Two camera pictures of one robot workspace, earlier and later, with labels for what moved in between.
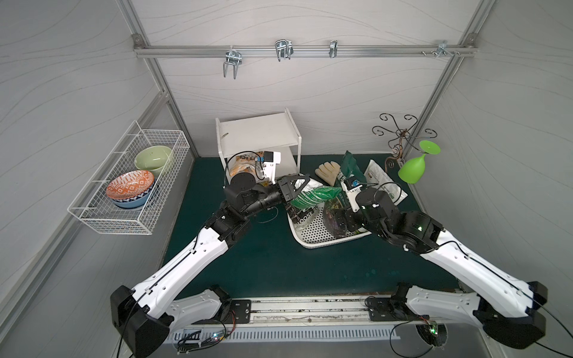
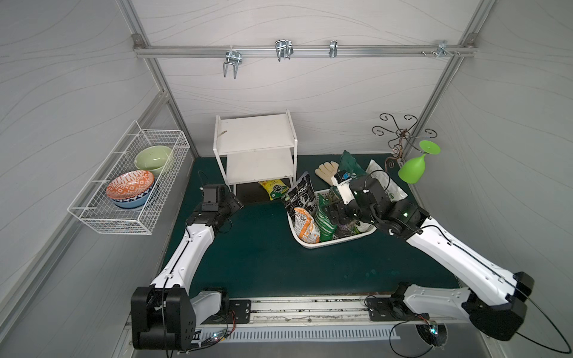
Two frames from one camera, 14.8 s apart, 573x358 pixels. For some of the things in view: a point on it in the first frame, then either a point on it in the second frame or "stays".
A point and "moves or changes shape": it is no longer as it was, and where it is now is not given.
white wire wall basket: [129, 191] stays
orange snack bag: [245, 163] to [305, 227]
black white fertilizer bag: [298, 215] moves or changes shape
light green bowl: [153, 159] stays
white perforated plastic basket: [313, 233] stays
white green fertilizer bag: [375, 177] stays
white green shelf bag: [313, 193] to [325, 226]
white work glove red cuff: [329, 171] stays
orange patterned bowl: [130, 184] stays
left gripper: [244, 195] to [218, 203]
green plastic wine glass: [412, 170] stays
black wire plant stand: [395, 144] stays
